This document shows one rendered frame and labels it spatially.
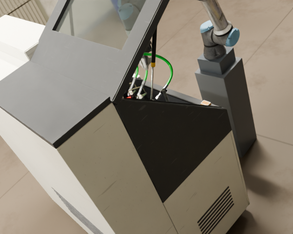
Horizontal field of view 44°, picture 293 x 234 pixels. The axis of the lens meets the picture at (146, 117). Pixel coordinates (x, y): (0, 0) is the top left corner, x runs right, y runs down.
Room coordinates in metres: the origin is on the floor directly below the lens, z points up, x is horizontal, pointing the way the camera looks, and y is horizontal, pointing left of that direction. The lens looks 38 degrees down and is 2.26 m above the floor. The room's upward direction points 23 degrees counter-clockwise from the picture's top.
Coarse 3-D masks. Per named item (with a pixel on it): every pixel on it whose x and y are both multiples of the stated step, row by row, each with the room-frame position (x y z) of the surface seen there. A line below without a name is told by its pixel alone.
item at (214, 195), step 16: (224, 144) 1.41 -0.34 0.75; (208, 160) 1.34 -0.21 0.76; (224, 160) 1.40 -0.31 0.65; (192, 176) 1.28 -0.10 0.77; (208, 176) 1.33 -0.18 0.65; (224, 176) 1.38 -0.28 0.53; (240, 176) 1.44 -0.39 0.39; (176, 192) 1.22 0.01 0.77; (192, 192) 1.26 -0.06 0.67; (208, 192) 1.31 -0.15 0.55; (224, 192) 1.36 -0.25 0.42; (240, 192) 1.43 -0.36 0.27; (176, 208) 1.20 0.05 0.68; (192, 208) 1.24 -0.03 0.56; (208, 208) 1.29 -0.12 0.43; (224, 208) 1.35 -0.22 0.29; (240, 208) 1.41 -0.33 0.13; (176, 224) 1.18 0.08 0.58; (192, 224) 1.22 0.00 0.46; (208, 224) 1.27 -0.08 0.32; (224, 224) 1.33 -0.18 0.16
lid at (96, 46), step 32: (64, 0) 1.89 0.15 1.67; (96, 0) 1.70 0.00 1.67; (128, 0) 1.51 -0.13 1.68; (160, 0) 1.33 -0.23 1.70; (64, 32) 1.74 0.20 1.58; (96, 32) 1.54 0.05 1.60; (128, 32) 1.37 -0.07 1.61; (64, 64) 1.54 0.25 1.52; (96, 64) 1.37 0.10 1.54; (128, 64) 1.22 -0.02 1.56
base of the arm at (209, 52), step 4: (216, 44) 2.01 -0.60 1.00; (204, 48) 2.09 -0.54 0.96; (208, 48) 2.04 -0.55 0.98; (212, 48) 2.02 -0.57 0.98; (216, 48) 2.01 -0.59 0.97; (220, 48) 2.01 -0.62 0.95; (224, 48) 2.03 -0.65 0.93; (204, 52) 2.09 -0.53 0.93; (208, 52) 2.03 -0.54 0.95; (212, 52) 2.02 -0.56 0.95; (216, 52) 2.01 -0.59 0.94; (220, 52) 2.00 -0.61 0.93; (224, 52) 2.01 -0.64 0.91; (204, 56) 2.07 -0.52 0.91; (208, 56) 2.03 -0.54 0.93; (212, 56) 2.01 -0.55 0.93; (216, 56) 2.00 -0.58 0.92; (220, 56) 2.00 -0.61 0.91
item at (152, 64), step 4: (156, 28) 1.34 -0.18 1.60; (156, 32) 1.34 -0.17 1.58; (152, 36) 1.34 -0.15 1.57; (156, 36) 1.34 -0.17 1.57; (152, 40) 1.34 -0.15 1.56; (152, 44) 1.34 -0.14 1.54; (152, 48) 1.33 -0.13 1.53; (152, 52) 1.33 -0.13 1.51; (152, 56) 1.32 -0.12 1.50; (152, 60) 1.32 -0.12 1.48; (152, 64) 1.32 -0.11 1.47; (152, 68) 1.32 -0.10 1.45; (152, 72) 1.32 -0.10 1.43; (152, 76) 1.31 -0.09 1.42; (152, 80) 1.31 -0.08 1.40; (152, 84) 1.31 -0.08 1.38; (152, 88) 1.30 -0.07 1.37; (152, 92) 1.30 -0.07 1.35; (152, 96) 1.30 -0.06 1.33
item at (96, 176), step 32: (0, 64) 1.96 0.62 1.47; (32, 64) 1.72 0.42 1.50; (0, 96) 1.54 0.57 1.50; (32, 96) 1.41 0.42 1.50; (64, 96) 1.31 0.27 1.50; (96, 96) 1.21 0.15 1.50; (0, 128) 1.97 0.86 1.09; (32, 128) 1.18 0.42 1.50; (64, 128) 1.09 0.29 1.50; (96, 128) 1.12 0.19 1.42; (32, 160) 1.72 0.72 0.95; (64, 160) 1.04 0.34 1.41; (96, 160) 1.09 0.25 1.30; (128, 160) 1.15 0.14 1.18; (64, 192) 1.49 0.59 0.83; (96, 192) 1.05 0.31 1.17; (128, 192) 1.11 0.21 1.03; (96, 224) 1.27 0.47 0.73; (128, 224) 1.07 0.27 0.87; (160, 224) 1.14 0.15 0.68
